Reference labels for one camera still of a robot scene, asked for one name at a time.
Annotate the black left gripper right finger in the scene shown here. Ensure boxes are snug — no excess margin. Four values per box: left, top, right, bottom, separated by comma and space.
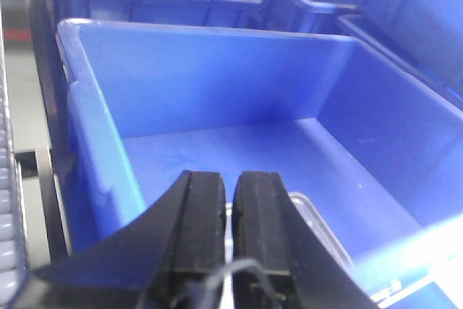
231, 171, 377, 308

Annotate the small silver tray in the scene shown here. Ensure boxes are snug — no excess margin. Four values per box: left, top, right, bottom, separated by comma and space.
222, 191, 357, 309

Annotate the blue target box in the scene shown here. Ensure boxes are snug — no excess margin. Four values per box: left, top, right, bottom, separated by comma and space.
56, 19, 462, 308

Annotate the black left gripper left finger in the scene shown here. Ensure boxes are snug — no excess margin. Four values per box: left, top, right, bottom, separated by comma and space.
9, 171, 226, 308

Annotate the far left roller track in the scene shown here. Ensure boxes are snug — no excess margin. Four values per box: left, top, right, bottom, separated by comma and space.
0, 8, 30, 299

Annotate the blue bin rear right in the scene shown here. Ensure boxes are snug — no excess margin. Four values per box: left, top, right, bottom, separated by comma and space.
250, 0, 462, 107

